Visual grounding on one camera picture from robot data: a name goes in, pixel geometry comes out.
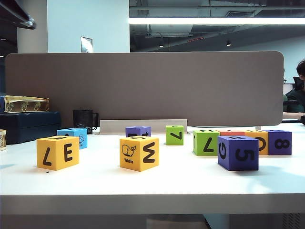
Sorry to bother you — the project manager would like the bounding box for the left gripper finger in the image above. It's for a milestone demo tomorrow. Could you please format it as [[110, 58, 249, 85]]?
[[0, 0, 37, 30]]

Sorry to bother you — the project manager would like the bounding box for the blue letter block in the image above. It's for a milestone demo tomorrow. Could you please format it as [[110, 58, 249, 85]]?
[[56, 128, 88, 150]]

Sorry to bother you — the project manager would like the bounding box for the yellow block 7 and E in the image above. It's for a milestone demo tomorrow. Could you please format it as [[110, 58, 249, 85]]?
[[36, 135, 80, 171]]

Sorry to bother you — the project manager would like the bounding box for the green block letter E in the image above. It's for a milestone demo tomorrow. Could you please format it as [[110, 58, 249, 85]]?
[[165, 125, 185, 146]]

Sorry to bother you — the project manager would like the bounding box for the green block letter N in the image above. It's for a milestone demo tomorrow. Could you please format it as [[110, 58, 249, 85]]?
[[193, 130, 220, 156]]

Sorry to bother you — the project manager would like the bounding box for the red-orange block with 2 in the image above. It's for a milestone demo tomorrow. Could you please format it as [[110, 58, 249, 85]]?
[[219, 130, 246, 138]]

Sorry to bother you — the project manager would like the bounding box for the purple block with 5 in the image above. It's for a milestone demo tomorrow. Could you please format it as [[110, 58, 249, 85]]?
[[217, 135, 260, 172]]

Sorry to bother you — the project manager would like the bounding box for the yellow block with Q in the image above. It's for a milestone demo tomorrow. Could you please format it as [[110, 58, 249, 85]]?
[[244, 130, 269, 156]]

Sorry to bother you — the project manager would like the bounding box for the purple block with 8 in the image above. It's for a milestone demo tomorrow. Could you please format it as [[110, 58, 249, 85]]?
[[264, 129, 293, 156]]

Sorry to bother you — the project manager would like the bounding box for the cream gold patterned box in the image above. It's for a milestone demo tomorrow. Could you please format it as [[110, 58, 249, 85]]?
[[4, 95, 50, 113]]

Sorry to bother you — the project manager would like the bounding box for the dark blue case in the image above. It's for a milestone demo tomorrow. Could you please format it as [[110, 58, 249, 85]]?
[[0, 111, 61, 146]]

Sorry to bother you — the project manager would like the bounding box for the black mug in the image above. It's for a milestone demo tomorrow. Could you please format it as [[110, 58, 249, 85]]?
[[72, 109, 99, 135]]

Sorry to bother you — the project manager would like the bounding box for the brown desk divider panel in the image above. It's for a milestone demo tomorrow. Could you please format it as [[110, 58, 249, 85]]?
[[4, 51, 285, 127]]

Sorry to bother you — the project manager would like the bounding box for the purple block with O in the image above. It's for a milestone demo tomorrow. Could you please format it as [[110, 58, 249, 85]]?
[[125, 125, 152, 138]]

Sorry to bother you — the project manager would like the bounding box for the yellow whale picture block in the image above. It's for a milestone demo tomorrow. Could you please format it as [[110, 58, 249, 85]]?
[[119, 135, 160, 172]]

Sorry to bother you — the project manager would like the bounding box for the person in dark shirt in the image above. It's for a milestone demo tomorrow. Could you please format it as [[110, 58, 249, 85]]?
[[283, 59, 305, 120]]

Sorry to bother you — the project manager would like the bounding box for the white table leg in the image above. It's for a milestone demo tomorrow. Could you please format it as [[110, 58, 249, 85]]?
[[204, 214, 230, 229]]

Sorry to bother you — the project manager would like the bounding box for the grey vented cabinet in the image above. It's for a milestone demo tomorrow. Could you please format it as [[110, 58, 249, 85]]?
[[228, 213, 305, 229]]

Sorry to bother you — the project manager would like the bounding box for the wall sign plate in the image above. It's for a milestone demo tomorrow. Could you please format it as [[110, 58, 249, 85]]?
[[80, 36, 93, 53]]

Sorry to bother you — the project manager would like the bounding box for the beige cable tray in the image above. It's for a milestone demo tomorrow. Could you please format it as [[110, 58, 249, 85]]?
[[99, 119, 188, 135]]

